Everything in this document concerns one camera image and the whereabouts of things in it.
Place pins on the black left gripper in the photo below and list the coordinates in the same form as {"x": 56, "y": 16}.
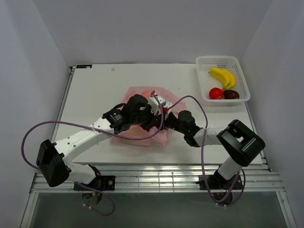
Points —
{"x": 152, "y": 121}

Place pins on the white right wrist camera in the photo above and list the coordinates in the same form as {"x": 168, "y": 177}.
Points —
{"x": 168, "y": 106}

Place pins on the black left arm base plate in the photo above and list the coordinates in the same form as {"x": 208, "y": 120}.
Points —
{"x": 104, "y": 183}

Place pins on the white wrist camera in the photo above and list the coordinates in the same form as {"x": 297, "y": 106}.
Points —
{"x": 156, "y": 101}
{"x": 168, "y": 106}

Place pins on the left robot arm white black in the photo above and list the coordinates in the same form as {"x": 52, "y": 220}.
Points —
{"x": 55, "y": 158}

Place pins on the white plastic basket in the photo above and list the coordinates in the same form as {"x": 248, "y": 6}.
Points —
{"x": 207, "y": 82}

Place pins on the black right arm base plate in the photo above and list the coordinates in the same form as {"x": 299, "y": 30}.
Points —
{"x": 217, "y": 183}

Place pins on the aluminium table edge rail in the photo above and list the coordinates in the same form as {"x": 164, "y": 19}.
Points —
{"x": 182, "y": 178}

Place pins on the dark label on table corner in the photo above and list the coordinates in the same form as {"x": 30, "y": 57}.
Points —
{"x": 83, "y": 66}

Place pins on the yellow fake banana bunch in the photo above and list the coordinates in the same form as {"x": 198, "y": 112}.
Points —
{"x": 224, "y": 76}

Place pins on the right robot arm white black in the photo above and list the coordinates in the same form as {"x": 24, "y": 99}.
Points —
{"x": 241, "y": 143}

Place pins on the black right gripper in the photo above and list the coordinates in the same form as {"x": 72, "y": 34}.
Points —
{"x": 169, "y": 115}

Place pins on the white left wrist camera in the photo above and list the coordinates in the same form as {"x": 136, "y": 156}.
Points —
{"x": 156, "y": 101}

